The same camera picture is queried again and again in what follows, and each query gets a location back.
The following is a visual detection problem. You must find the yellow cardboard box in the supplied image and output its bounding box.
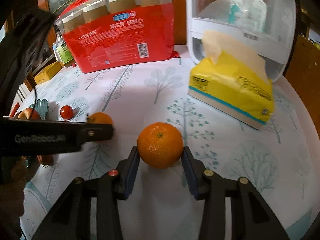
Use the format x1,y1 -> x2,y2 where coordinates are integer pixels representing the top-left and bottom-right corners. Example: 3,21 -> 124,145
34,61 -> 62,85

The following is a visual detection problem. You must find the red cherry tomato far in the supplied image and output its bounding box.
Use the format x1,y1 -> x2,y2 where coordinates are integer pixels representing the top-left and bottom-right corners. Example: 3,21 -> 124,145
60,105 -> 74,120

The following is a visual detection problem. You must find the green label bottle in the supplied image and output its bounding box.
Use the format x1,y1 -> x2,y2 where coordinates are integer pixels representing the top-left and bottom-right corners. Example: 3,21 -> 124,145
55,31 -> 75,67

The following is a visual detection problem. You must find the orange tangerine round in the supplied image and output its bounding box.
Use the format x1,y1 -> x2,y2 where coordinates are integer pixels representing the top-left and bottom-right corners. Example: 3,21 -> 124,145
137,122 -> 183,169

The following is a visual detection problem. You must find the white clear storage box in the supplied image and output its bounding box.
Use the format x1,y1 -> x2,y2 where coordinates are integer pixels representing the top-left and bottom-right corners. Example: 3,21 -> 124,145
186,0 -> 299,81

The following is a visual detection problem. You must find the orange tangerine with stem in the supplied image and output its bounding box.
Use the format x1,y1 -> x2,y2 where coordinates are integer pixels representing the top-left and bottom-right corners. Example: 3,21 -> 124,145
87,112 -> 113,125

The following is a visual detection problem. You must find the yellow tissue pack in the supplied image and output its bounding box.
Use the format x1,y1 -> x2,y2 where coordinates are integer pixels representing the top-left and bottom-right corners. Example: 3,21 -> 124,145
188,30 -> 274,129

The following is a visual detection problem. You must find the person's left hand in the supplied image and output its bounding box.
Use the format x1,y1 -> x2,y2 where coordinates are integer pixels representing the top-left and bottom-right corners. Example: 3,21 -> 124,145
1,156 -> 26,239

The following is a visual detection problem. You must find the red lychee near plate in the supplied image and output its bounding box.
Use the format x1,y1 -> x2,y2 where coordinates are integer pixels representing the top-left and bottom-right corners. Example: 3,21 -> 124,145
37,155 -> 54,166

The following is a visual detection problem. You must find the red yellow apple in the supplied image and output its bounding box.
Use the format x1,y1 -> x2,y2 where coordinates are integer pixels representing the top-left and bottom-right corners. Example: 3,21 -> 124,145
15,107 -> 41,120

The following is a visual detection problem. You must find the red paper cup package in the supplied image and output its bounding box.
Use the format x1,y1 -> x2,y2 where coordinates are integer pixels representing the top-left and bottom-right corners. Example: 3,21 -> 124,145
55,0 -> 178,74

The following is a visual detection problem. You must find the dark green scalloped plate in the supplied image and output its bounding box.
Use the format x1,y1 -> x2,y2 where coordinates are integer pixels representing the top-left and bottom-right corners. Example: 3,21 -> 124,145
29,99 -> 49,120

